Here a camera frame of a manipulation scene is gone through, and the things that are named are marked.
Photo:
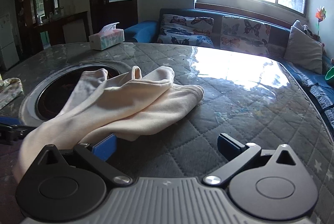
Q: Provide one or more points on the tissue box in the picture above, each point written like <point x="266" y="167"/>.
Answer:
<point x="107" y="39"/>

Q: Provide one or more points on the colourful pinwheel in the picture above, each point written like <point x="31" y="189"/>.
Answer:
<point x="320" y="15"/>

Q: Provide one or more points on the blue sofa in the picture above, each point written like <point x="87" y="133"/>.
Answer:
<point x="142" y="30"/>

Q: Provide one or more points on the blue patterned sofa cover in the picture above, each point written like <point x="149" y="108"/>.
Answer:
<point x="321" y="93"/>

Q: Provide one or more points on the butterfly print cushion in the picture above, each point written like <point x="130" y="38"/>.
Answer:
<point x="242" y="33"/>
<point x="182" y="30"/>

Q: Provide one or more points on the white refrigerator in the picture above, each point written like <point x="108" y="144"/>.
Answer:
<point x="7" y="41"/>

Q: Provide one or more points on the white patterned pillow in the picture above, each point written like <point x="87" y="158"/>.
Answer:
<point x="309" y="32"/>

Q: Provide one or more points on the dark wooden sideboard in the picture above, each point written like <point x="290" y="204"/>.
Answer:
<point x="75" y="19"/>

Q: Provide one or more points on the grey pillow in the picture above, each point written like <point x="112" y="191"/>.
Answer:
<point x="302" y="51"/>

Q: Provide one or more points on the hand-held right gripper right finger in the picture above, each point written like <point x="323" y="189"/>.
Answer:
<point x="225" y="145"/>

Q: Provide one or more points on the green plastic basin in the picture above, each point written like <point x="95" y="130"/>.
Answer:
<point x="330" y="73"/>

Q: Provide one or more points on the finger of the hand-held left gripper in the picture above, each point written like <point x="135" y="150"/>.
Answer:
<point x="10" y="121"/>
<point x="10" y="135"/>

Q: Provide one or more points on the floral cloth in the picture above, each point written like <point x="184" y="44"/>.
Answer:
<point x="10" y="90"/>

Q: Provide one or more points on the round built-in stove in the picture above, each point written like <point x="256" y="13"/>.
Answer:
<point x="49" y="98"/>

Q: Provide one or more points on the cream garment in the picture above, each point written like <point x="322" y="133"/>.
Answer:
<point x="130" y="101"/>

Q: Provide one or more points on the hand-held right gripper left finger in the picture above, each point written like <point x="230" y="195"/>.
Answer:
<point x="111" y="147"/>

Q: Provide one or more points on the dark wooden display cabinet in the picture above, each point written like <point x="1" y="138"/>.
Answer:
<point x="26" y="4"/>

